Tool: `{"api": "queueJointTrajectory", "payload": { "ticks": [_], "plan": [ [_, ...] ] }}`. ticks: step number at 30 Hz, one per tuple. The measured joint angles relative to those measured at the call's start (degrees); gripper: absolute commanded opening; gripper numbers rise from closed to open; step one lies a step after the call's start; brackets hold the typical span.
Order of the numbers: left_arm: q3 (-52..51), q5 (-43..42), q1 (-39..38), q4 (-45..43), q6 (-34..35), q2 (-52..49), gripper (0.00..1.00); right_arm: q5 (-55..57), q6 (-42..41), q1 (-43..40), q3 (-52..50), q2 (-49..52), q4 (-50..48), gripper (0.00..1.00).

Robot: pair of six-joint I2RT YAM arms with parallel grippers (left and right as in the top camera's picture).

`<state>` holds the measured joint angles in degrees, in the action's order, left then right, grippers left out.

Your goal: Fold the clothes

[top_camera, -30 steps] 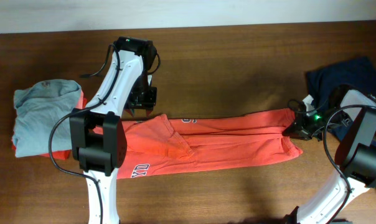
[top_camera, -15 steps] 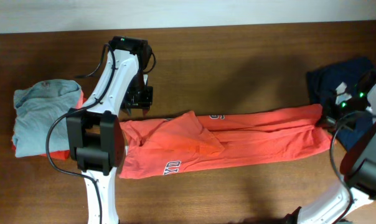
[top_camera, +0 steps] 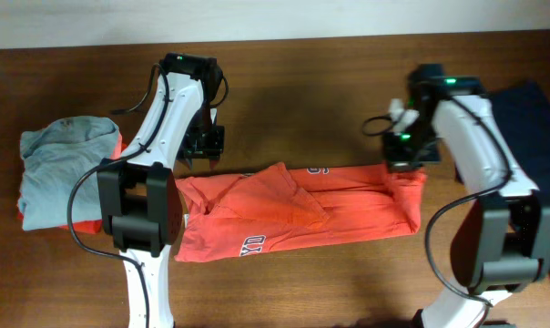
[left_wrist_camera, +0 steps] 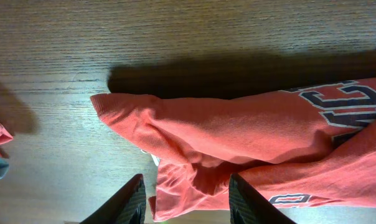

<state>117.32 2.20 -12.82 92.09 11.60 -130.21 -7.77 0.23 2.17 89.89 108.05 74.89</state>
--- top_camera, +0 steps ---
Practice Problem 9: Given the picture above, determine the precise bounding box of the left black cable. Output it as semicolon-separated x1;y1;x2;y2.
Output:
66;63;230;328

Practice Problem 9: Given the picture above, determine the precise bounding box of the navy blue garment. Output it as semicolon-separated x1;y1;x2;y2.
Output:
454;80;550;292

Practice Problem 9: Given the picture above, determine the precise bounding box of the folded orange t-shirt underneath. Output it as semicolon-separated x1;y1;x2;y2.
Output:
15;131;128;236

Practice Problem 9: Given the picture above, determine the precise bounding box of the folded grey t-shirt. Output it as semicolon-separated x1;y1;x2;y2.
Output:
17;116;121;231

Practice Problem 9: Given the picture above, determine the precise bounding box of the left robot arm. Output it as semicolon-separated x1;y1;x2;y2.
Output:
97;53;229;327

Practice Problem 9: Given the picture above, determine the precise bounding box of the orange red t-shirt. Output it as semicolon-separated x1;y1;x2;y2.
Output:
175;162;426;263

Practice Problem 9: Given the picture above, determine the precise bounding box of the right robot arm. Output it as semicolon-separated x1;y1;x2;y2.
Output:
382;64;550;328

